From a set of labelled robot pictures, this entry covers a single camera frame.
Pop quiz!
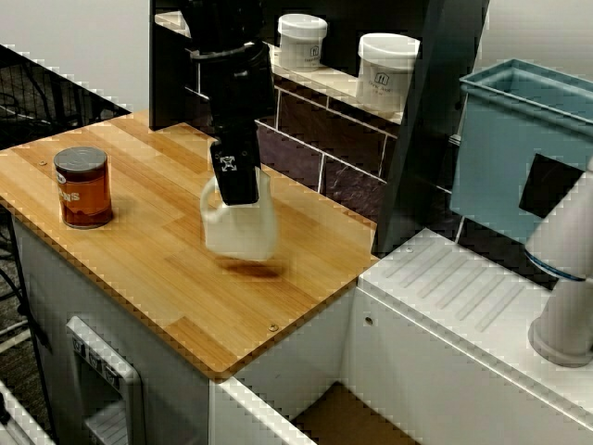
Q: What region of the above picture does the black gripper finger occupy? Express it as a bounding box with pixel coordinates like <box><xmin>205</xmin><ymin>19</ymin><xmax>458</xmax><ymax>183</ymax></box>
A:
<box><xmin>208</xmin><ymin>137</ymin><xmax>261</xmax><ymax>206</ymax></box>

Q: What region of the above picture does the cream shelf ledge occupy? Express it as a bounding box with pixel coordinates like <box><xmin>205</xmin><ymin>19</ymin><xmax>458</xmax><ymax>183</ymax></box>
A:
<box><xmin>155</xmin><ymin>11</ymin><xmax>404</xmax><ymax>126</ymax></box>

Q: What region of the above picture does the black hanging cable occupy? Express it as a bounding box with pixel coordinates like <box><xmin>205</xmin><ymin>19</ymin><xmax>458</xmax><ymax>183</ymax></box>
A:
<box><xmin>0</xmin><ymin>203</ymin><xmax>59</xmax><ymax>441</ymax></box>

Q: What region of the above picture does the white labelled jar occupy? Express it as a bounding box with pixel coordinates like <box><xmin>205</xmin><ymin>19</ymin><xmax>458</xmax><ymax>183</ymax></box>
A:
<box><xmin>356</xmin><ymin>32</ymin><xmax>422</xmax><ymax>115</ymax></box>
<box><xmin>277</xmin><ymin>13</ymin><xmax>328</xmax><ymax>71</ymax></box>

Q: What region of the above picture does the white floor cable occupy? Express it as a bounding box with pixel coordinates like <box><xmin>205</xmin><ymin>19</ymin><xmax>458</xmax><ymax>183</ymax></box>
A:
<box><xmin>0</xmin><ymin>319</ymin><xmax>30</xmax><ymax>353</ymax></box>

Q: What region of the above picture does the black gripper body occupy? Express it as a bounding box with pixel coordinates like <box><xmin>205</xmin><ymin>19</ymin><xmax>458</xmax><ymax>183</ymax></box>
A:
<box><xmin>213</xmin><ymin>122</ymin><xmax>259</xmax><ymax>147</ymax></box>

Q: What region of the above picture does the orange beans can grey lid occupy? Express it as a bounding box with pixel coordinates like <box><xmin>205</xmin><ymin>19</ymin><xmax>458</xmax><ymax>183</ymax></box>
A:
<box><xmin>53</xmin><ymin>146</ymin><xmax>115</xmax><ymax>230</ymax></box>

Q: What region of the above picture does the black hutch end panel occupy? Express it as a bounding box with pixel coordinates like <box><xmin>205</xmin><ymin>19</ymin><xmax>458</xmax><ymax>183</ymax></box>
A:
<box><xmin>147</xmin><ymin>0</ymin><xmax>214</xmax><ymax>132</ymax></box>

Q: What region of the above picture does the dark upright panel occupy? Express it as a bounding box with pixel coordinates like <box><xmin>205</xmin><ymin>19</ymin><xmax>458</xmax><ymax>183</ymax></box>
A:
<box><xmin>374</xmin><ymin>0</ymin><xmax>491</xmax><ymax>259</ymax></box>

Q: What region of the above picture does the white toy kitchen cabinet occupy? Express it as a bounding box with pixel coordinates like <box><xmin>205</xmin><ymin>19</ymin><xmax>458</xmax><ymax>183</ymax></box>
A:
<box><xmin>8</xmin><ymin>203</ymin><xmax>593</xmax><ymax>445</ymax></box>

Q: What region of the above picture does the dark tiled backsplash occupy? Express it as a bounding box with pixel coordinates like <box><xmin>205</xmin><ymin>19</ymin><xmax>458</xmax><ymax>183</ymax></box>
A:
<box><xmin>184</xmin><ymin>27</ymin><xmax>464</xmax><ymax>223</ymax></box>

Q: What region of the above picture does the white detergent bottle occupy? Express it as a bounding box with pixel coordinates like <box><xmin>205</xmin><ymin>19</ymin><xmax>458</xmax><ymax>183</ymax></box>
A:
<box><xmin>198</xmin><ymin>171</ymin><xmax>279</xmax><ymax>261</ymax></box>

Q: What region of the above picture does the aluminium frame rail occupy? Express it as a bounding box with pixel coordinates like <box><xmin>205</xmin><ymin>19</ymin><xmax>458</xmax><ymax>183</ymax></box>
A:
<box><xmin>0</xmin><ymin>379</ymin><xmax>52</xmax><ymax>445</ymax></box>

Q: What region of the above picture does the teal plastic bin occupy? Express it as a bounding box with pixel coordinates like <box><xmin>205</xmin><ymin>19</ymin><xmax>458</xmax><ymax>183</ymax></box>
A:
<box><xmin>451</xmin><ymin>57</ymin><xmax>593</xmax><ymax>245</ymax></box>

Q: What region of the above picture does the grey dispenser panel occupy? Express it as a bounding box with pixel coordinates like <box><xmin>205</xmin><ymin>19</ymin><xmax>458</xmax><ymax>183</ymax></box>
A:
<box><xmin>64</xmin><ymin>316</ymin><xmax>145</xmax><ymax>445</ymax></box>

